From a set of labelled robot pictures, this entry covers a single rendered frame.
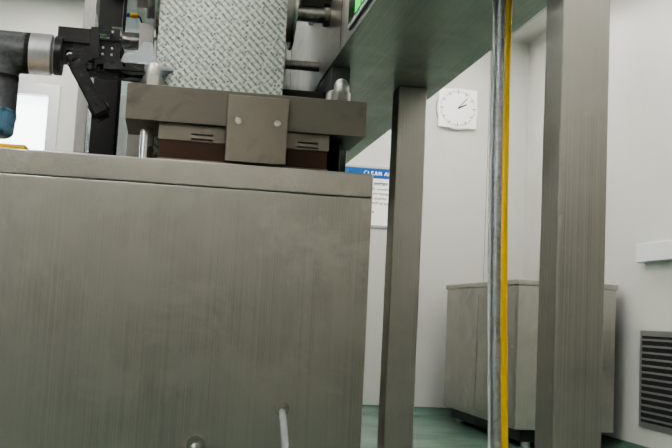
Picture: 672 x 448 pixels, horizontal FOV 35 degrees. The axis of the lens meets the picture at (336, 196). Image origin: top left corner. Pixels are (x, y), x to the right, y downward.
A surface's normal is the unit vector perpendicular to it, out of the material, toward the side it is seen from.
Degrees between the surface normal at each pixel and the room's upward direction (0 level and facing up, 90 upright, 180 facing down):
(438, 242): 90
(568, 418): 90
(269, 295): 90
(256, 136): 90
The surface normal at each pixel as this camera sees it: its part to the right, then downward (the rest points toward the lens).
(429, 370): 0.16, -0.11
